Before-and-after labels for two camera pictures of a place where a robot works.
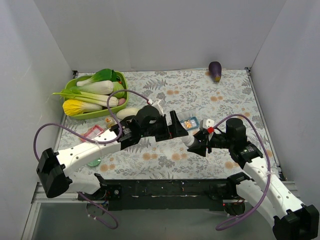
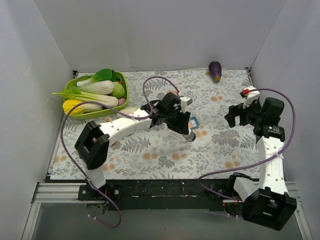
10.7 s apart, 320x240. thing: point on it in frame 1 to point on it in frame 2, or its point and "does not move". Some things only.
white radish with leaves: (125, 112) does not move
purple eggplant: (215, 69) does not move
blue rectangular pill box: (190, 123) does not move
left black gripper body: (170, 125) to (178, 122)
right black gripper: (204, 142) to (236, 114)
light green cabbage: (117, 86) does not move
